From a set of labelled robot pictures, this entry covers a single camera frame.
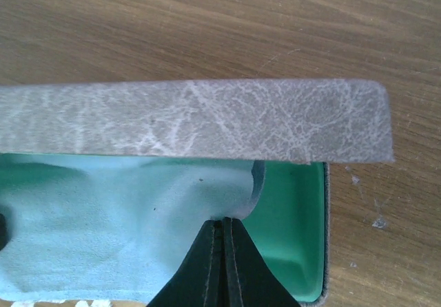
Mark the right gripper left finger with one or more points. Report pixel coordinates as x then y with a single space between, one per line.
198 280

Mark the grey glasses case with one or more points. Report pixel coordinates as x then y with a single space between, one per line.
297 127

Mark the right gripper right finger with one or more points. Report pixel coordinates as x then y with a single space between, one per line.
248 280

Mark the blue cleaning cloth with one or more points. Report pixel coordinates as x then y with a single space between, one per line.
102 227

